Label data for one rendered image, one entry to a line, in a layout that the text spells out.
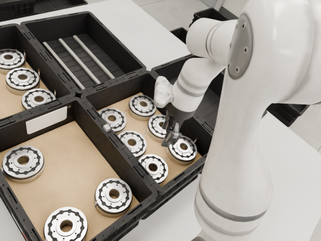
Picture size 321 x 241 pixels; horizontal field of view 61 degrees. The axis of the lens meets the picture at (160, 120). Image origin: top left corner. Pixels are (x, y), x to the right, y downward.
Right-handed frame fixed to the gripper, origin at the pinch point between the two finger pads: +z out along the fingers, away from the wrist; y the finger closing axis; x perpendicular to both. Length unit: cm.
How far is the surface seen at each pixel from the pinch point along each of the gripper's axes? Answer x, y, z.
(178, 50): -14, 87, 30
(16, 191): 35.5, -15.9, 17.2
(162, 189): -1.5, -13.0, 7.1
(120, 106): 13.3, 22.1, 17.1
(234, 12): -109, 289, 87
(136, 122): 6.6, 16.3, 17.1
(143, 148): 3.7, 3.3, 13.9
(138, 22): 12, 103, 30
